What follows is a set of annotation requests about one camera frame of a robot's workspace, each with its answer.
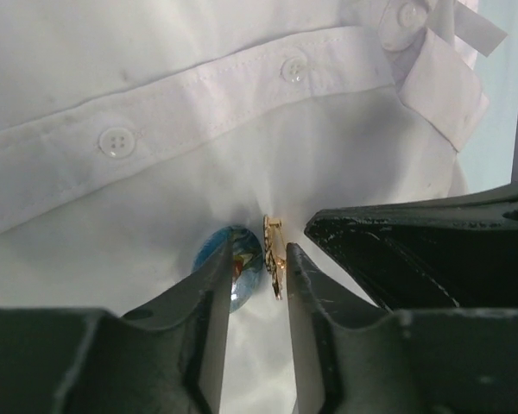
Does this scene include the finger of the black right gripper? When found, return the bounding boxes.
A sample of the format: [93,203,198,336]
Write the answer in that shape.
[304,181,518,309]

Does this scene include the gold maple leaf brooch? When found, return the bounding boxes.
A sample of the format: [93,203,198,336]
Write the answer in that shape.
[262,216,287,300]

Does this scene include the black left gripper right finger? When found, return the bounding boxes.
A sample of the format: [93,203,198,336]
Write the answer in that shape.
[287,243,518,413]

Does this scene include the white button-up shirt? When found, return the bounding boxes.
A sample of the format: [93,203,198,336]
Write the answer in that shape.
[0,1,508,413]

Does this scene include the round blue pin badge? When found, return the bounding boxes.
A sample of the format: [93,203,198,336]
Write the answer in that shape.
[192,225,263,313]

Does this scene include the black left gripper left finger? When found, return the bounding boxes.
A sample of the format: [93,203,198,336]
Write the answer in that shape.
[0,241,233,413]

